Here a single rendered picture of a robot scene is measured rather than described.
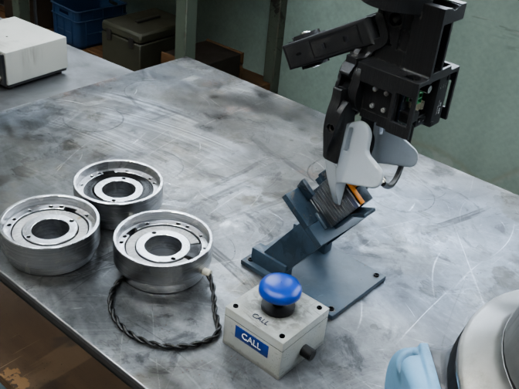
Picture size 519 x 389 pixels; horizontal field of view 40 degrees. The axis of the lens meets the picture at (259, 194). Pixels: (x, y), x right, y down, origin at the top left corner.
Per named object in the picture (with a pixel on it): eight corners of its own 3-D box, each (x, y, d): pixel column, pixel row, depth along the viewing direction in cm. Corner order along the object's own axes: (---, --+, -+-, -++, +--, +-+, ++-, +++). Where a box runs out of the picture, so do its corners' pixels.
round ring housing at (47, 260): (70, 290, 73) (69, 258, 71) (-19, 265, 75) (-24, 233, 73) (117, 236, 81) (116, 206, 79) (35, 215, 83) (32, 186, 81)
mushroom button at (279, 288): (245, 323, 67) (250, 281, 64) (273, 303, 70) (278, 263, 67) (278, 343, 65) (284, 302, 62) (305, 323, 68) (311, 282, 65)
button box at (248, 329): (221, 342, 68) (225, 302, 66) (269, 309, 73) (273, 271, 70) (286, 387, 64) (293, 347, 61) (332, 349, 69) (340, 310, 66)
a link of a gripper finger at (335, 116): (327, 166, 65) (351, 73, 61) (313, 160, 65) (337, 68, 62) (354, 159, 68) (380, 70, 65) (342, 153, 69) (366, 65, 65)
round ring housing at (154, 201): (65, 194, 88) (63, 166, 86) (146, 181, 92) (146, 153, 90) (87, 241, 80) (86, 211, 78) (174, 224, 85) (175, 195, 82)
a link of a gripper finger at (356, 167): (361, 230, 65) (388, 136, 62) (310, 204, 68) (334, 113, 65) (378, 223, 67) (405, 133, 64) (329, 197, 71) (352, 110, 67)
